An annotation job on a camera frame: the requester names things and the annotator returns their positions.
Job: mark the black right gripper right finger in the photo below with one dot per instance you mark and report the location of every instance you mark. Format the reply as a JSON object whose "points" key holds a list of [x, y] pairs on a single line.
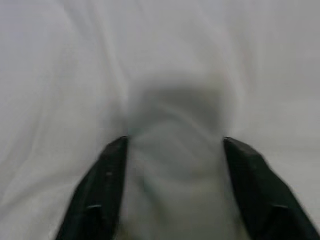
{"points": [[262, 200]]}

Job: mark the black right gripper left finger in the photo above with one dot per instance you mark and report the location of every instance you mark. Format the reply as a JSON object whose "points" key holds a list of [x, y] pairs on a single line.
{"points": [[100, 195]]}

